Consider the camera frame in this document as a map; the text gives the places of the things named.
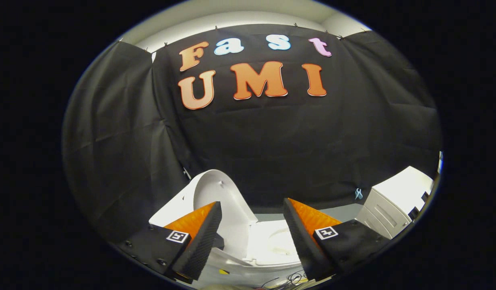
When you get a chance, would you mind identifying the white drawer cabinet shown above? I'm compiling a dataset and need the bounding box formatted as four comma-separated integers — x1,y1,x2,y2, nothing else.
355,165,434,241

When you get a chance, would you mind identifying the black backdrop cloth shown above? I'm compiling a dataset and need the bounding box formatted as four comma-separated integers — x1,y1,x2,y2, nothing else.
62,23,442,246

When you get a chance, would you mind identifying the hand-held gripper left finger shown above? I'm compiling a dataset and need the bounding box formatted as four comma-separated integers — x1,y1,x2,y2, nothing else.
113,201,223,282

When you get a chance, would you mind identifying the white toilet seat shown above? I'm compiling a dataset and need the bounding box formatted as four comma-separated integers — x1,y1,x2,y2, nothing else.
247,220,302,267

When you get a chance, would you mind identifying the white ceramic toilet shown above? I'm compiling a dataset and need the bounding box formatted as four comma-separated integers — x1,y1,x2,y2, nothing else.
149,187,309,288

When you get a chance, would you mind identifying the tangle of black cables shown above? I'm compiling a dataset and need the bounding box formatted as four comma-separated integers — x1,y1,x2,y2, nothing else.
260,272,313,290

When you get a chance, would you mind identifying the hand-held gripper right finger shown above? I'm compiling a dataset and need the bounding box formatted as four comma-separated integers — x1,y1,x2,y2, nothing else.
283,198,393,282

